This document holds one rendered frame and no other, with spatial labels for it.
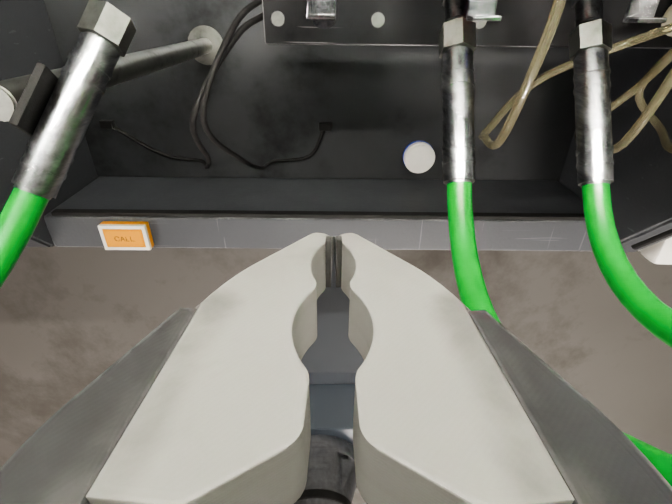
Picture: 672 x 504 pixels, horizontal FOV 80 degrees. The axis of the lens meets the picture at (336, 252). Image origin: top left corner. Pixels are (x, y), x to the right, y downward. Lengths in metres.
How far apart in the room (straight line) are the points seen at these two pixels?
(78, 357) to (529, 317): 2.03
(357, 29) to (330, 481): 0.65
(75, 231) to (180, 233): 0.12
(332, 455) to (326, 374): 0.14
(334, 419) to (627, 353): 1.75
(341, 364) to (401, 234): 0.42
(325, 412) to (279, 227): 0.43
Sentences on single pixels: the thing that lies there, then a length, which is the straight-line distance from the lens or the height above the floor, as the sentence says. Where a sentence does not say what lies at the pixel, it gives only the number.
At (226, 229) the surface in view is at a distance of 0.46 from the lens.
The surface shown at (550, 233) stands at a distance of 0.51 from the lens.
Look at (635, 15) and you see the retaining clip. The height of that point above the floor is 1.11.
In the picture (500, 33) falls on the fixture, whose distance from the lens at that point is 0.39.
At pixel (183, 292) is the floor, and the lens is 1.79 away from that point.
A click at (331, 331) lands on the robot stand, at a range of 0.89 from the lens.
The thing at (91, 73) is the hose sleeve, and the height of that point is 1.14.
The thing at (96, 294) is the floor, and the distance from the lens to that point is 1.95.
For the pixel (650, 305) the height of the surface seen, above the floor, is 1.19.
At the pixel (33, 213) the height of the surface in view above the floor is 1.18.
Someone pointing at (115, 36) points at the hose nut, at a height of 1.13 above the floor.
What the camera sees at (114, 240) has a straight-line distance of 0.50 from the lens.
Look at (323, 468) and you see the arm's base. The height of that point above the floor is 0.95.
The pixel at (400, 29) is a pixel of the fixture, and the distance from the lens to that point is 0.37.
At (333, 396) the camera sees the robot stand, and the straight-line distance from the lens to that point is 0.81.
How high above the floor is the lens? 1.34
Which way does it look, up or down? 59 degrees down
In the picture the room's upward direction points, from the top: 180 degrees clockwise
